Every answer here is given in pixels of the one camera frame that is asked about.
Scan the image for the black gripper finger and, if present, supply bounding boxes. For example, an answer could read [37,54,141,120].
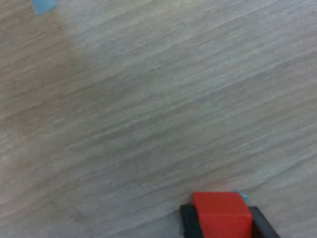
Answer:
[179,204,205,238]
[249,206,282,238]

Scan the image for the red cube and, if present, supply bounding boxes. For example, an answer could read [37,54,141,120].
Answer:
[192,192,253,238]

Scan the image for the small light blue tape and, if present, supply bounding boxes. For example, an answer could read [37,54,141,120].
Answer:
[231,188,250,205]

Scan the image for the narrow light blue tape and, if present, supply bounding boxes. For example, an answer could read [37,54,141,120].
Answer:
[31,0,57,15]

